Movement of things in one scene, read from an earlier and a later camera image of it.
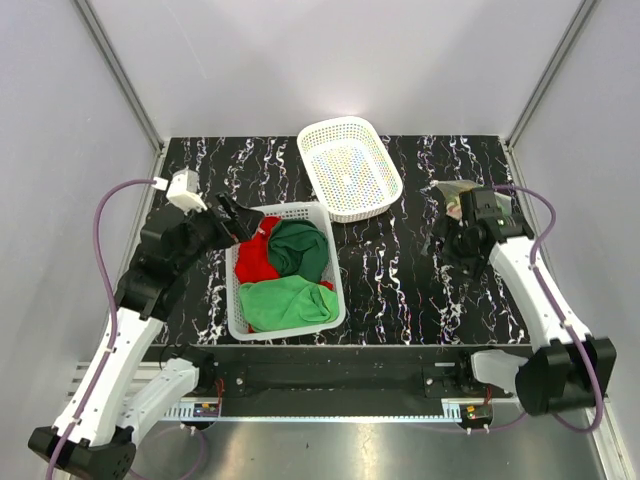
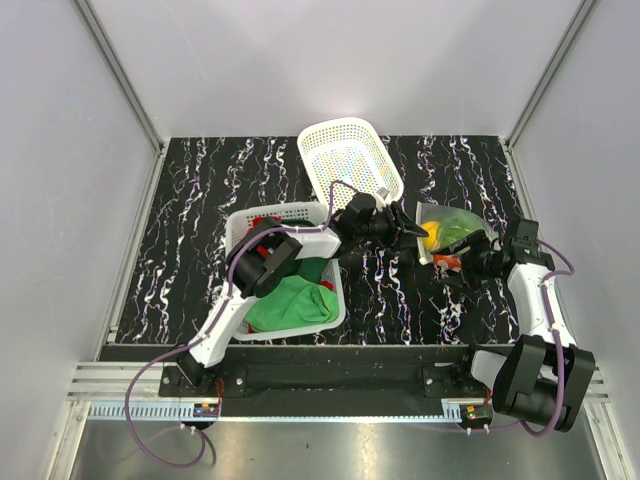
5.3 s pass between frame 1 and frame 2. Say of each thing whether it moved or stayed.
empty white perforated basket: stayed
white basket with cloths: stayed
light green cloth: stayed
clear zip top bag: moved
